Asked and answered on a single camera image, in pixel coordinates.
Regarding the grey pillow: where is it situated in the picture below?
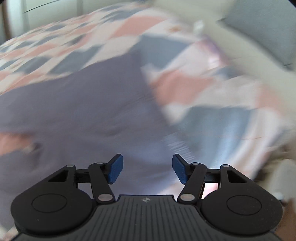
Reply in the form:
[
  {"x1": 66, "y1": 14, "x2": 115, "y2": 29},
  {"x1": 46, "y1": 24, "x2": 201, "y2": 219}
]
[{"x1": 217, "y1": 3, "x2": 296, "y2": 69}]

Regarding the pink blue patchwork blanket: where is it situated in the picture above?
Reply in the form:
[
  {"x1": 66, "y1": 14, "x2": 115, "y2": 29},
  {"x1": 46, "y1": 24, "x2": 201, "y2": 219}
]
[{"x1": 0, "y1": 5, "x2": 292, "y2": 200}]

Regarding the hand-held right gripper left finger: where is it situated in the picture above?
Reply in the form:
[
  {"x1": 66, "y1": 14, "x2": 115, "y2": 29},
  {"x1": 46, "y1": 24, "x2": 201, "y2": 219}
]
[{"x1": 48, "y1": 153, "x2": 124, "y2": 204}]

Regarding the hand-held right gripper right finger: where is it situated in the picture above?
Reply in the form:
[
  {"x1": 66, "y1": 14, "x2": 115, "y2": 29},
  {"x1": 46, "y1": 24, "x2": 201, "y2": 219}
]
[{"x1": 172, "y1": 153, "x2": 249, "y2": 204}]

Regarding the purple-grey garment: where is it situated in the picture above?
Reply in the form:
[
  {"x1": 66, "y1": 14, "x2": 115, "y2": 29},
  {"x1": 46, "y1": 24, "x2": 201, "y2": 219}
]
[{"x1": 0, "y1": 50, "x2": 183, "y2": 234}]

